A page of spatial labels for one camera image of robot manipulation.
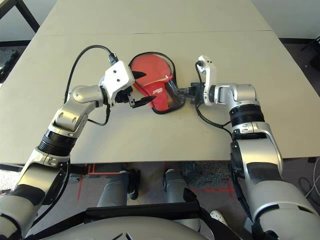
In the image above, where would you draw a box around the grey robot right leg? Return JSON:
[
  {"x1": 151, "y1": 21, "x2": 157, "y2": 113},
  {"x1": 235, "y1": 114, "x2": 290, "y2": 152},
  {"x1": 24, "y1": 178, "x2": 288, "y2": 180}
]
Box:
[{"x1": 162, "y1": 168, "x2": 200, "y2": 205}]

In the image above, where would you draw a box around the white perforated shoe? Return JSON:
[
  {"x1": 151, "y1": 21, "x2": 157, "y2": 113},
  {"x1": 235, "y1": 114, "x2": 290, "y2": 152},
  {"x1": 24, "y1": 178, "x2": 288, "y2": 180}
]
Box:
[{"x1": 209, "y1": 209, "x2": 228, "y2": 226}]

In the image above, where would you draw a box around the red black paddle case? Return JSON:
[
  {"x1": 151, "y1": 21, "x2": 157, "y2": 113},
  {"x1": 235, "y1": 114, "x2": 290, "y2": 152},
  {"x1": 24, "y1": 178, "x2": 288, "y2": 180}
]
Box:
[{"x1": 128, "y1": 51, "x2": 188, "y2": 115}]

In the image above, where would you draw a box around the black metal table frame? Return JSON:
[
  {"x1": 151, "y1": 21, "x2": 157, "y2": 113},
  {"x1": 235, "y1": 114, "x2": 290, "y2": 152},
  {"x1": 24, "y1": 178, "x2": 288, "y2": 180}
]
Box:
[{"x1": 0, "y1": 0, "x2": 41, "y2": 33}]

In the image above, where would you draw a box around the grey robot left leg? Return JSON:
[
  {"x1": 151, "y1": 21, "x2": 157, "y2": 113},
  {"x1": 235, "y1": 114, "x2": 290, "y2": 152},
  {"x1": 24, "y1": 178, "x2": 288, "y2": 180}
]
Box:
[{"x1": 96, "y1": 169, "x2": 141, "y2": 208}]

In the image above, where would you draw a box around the black waist support bar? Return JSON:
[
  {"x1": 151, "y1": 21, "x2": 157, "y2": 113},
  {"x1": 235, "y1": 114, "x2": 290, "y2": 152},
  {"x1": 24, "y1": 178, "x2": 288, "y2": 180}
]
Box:
[{"x1": 84, "y1": 201, "x2": 201, "y2": 224}]

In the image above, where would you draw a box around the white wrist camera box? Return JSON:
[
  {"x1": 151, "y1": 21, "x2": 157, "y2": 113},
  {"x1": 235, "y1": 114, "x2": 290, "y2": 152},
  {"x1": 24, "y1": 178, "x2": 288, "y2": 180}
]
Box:
[
  {"x1": 99, "y1": 60, "x2": 135, "y2": 108},
  {"x1": 195, "y1": 54, "x2": 218, "y2": 106}
]

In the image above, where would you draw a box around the black table crossbar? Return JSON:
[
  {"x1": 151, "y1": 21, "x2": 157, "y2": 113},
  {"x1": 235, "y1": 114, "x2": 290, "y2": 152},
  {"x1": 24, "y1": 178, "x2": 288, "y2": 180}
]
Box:
[{"x1": 0, "y1": 162, "x2": 87, "y2": 179}]

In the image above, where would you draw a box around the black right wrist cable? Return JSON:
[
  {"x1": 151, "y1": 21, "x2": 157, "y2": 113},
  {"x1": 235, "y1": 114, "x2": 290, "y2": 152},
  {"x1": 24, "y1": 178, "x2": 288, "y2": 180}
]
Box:
[{"x1": 194, "y1": 59, "x2": 255, "y2": 221}]

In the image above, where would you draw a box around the white floor cable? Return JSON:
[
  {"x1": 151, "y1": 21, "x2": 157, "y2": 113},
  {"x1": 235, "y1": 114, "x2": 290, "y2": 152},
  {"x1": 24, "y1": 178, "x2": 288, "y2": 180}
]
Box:
[{"x1": 298, "y1": 156, "x2": 320, "y2": 201}]

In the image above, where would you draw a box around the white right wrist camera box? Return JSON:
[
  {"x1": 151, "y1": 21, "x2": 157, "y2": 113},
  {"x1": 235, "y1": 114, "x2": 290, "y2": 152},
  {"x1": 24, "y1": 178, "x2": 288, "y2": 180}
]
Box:
[{"x1": 195, "y1": 54, "x2": 218, "y2": 106}]

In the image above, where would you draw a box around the silver robot torso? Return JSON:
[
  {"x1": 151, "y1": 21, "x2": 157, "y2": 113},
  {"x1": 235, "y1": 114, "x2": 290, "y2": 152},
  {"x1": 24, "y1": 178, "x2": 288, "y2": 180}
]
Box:
[{"x1": 23, "y1": 215, "x2": 216, "y2": 240}]

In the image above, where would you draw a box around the dark grey shaggy mat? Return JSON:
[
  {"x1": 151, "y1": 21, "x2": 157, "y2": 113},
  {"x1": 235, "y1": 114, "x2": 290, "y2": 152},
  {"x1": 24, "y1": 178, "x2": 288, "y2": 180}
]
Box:
[{"x1": 179, "y1": 161, "x2": 235, "y2": 192}]

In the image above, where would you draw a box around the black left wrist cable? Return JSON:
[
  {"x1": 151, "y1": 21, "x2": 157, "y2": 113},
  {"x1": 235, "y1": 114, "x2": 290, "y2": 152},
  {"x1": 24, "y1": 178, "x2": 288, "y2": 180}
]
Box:
[{"x1": 63, "y1": 44, "x2": 119, "y2": 126}]

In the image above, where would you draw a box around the white speckled foam mat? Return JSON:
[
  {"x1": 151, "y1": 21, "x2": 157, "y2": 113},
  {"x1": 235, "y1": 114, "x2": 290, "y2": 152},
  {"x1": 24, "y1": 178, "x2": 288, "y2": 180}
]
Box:
[{"x1": 0, "y1": 169, "x2": 16, "y2": 195}]

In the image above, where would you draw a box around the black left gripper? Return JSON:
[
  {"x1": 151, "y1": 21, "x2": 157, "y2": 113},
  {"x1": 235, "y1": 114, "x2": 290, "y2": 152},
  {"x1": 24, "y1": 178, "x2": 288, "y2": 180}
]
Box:
[{"x1": 113, "y1": 70, "x2": 154, "y2": 109}]

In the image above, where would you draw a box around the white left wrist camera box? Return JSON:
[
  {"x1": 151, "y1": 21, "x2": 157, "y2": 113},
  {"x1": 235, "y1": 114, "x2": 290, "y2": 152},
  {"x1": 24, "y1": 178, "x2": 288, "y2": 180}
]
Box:
[{"x1": 99, "y1": 60, "x2": 135, "y2": 108}]

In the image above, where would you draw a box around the black foam floor tile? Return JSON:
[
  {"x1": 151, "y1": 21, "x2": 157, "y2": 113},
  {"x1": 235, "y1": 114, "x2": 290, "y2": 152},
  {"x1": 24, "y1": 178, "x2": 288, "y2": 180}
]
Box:
[{"x1": 0, "y1": 46, "x2": 21, "y2": 83}]

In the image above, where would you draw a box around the grey robot leg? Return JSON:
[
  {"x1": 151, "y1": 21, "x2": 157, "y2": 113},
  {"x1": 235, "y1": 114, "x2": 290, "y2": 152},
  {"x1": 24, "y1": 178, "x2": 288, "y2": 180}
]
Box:
[
  {"x1": 162, "y1": 168, "x2": 200, "y2": 205},
  {"x1": 96, "y1": 169, "x2": 141, "y2": 208}
]

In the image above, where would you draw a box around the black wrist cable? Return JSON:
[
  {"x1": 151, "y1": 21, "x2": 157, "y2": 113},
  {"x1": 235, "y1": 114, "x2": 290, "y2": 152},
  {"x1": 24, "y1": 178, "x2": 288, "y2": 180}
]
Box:
[
  {"x1": 63, "y1": 44, "x2": 119, "y2": 126},
  {"x1": 194, "y1": 59, "x2": 255, "y2": 221}
]

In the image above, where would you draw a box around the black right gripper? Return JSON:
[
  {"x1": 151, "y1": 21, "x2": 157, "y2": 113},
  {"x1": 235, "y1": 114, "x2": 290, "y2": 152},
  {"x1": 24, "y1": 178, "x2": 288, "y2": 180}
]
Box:
[{"x1": 174, "y1": 81, "x2": 206, "y2": 105}]

